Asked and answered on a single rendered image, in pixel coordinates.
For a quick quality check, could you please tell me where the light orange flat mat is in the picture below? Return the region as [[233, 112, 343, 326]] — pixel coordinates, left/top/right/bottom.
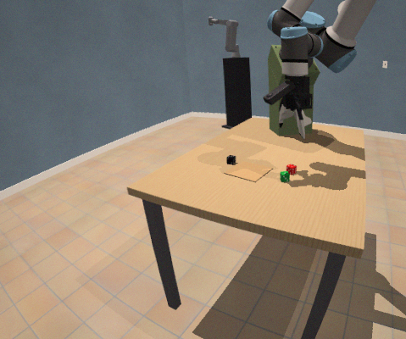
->
[[224, 161, 273, 182]]

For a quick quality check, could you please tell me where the red die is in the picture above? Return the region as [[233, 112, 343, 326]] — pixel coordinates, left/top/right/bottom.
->
[[286, 164, 297, 175]]

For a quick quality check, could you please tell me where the green die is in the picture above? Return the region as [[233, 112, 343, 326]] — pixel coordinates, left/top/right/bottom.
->
[[280, 171, 290, 182]]

